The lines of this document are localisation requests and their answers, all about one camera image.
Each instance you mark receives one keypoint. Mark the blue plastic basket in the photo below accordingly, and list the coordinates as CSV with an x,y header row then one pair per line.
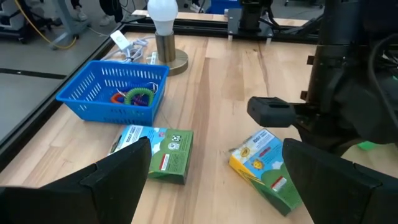
x,y
93,105

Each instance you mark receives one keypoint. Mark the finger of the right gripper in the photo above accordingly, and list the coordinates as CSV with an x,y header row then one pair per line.
x,y
270,112

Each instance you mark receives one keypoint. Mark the green crayon box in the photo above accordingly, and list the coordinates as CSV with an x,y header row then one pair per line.
x,y
174,155
258,161

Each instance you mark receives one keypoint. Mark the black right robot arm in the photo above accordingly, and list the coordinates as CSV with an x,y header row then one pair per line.
x,y
357,21

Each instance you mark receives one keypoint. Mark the person's leg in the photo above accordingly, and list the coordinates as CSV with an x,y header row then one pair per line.
x,y
112,7

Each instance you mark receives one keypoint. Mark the brass lamp with white bulb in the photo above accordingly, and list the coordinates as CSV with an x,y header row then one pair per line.
x,y
164,46

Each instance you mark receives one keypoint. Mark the blue storage bin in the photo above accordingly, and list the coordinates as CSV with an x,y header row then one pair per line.
x,y
222,4

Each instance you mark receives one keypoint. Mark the grey desk base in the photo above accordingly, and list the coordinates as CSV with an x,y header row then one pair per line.
x,y
66,18

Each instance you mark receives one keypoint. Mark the person's white shoe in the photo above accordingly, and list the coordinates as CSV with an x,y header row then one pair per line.
x,y
107,20
80,14

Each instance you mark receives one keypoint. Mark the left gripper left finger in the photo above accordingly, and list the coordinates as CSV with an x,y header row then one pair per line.
x,y
93,196

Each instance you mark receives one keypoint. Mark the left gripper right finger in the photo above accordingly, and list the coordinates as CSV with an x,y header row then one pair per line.
x,y
335,193

